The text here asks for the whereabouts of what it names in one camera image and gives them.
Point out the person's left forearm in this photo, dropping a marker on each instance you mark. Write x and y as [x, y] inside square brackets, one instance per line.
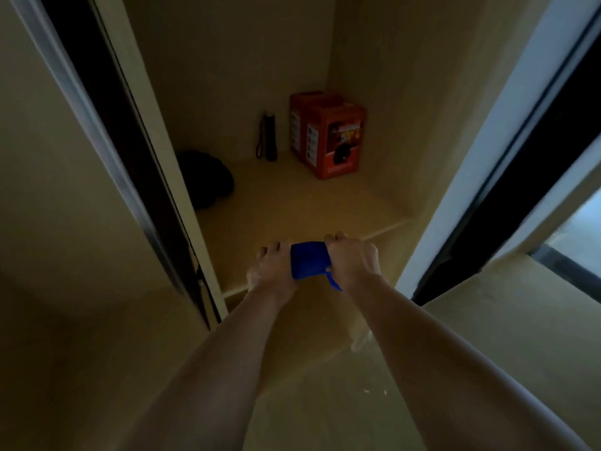
[211, 375]

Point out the red cardboard box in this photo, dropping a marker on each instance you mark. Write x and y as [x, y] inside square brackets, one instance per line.
[327, 134]

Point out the black round bag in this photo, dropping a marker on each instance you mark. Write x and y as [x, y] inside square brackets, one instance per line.
[205, 179]

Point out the blue cloth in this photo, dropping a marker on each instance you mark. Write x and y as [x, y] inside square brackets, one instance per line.
[311, 262]

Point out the person's right forearm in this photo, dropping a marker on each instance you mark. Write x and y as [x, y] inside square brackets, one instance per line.
[450, 371]

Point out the person's left fingers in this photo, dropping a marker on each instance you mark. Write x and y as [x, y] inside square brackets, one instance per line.
[271, 248]

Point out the white closet door frame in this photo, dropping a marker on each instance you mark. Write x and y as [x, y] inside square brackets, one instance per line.
[488, 140]

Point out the wooden closet shelf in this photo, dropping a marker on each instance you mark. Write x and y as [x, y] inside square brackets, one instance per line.
[300, 216]

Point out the sliding closet door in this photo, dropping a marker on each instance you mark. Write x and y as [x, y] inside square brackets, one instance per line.
[117, 150]

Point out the person's left hand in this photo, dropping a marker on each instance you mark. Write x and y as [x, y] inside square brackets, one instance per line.
[273, 273]

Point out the person's right hand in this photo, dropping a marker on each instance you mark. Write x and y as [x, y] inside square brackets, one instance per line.
[351, 263]

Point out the person's right fingers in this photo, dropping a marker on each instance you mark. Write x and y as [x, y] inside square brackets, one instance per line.
[337, 238]

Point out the black flashlight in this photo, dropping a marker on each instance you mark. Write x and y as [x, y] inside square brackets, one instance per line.
[270, 136]

